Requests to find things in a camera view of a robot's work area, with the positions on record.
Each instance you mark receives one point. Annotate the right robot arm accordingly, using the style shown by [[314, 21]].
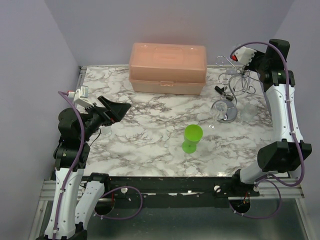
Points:
[[288, 150]]

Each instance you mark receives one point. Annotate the pink plastic storage box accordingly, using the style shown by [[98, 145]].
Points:
[[168, 68]]

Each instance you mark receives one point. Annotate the tall clear wine glass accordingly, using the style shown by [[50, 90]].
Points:
[[229, 75]]

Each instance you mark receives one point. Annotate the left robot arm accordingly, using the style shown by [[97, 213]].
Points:
[[93, 191]]

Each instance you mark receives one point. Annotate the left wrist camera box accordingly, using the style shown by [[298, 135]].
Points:
[[81, 97]]

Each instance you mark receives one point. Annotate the green plastic goblet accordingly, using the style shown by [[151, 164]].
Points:
[[192, 135]]

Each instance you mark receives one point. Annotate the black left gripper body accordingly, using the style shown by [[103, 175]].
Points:
[[94, 119]]

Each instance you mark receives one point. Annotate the small clear glass left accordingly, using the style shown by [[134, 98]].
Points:
[[106, 131]]

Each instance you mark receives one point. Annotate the black corkscrew tool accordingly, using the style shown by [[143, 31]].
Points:
[[223, 93]]

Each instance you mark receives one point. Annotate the clear stemmed wine glass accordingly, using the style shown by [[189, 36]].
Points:
[[254, 66]]

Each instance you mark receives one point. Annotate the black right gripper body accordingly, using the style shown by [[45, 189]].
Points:
[[257, 63]]

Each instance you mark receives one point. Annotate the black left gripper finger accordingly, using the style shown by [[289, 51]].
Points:
[[110, 105], [117, 111]]

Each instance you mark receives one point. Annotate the aluminium table frame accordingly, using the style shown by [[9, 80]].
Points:
[[70, 161]]

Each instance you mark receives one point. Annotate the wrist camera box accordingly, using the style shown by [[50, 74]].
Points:
[[81, 97], [244, 55]]

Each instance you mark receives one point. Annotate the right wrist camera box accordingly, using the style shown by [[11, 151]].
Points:
[[244, 55]]

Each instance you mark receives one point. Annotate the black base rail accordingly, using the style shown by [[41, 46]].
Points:
[[132, 192]]

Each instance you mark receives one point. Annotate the chrome wire wine glass rack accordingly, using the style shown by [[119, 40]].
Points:
[[243, 85]]

